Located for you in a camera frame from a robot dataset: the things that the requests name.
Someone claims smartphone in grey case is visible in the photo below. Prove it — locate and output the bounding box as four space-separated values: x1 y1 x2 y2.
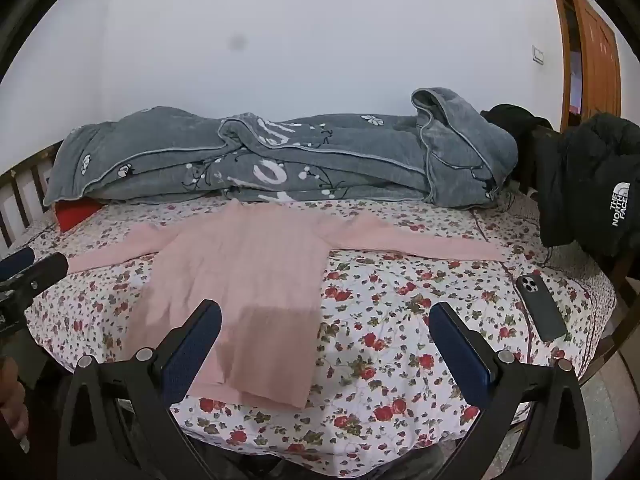
515 272 568 342

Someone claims red pillow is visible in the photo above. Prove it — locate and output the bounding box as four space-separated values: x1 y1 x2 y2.
54 199 101 233

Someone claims pink knit sweater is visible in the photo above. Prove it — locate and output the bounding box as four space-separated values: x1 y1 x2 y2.
65 199 508 409

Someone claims black puffer jacket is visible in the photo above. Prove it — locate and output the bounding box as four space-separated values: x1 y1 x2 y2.
537 112 640 258

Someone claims wooden door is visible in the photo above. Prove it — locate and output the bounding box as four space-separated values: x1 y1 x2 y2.
547 0 623 133

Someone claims wooden slatted headboard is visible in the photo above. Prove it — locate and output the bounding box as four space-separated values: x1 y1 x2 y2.
0 141 57 250

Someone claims person's left hand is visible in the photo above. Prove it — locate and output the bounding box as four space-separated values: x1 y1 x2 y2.
0 355 30 448

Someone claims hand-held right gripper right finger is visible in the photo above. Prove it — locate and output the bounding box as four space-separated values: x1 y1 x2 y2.
428 302 593 480

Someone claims grey floral blanket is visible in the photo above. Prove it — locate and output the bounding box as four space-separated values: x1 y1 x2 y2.
44 87 519 207

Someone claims dark garment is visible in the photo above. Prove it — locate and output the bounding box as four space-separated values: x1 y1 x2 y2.
480 104 553 186

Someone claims floral bed sheet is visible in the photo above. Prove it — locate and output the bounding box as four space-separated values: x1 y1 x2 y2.
20 192 617 478

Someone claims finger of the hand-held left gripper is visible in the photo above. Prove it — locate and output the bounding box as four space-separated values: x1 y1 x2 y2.
10 252 69 306
0 247 37 281

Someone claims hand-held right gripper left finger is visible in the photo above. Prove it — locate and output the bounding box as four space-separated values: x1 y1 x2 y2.
57 299 223 480

